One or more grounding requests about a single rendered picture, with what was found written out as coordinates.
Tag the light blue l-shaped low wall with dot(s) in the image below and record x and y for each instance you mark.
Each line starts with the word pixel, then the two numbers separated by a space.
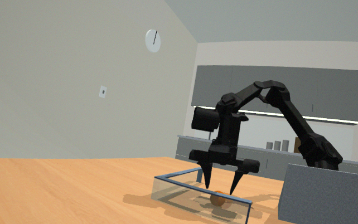
pixel 166 177

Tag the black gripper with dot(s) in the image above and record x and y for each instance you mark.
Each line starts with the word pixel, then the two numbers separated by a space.
pixel 244 166

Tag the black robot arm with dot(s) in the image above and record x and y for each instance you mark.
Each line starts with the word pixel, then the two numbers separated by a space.
pixel 315 149

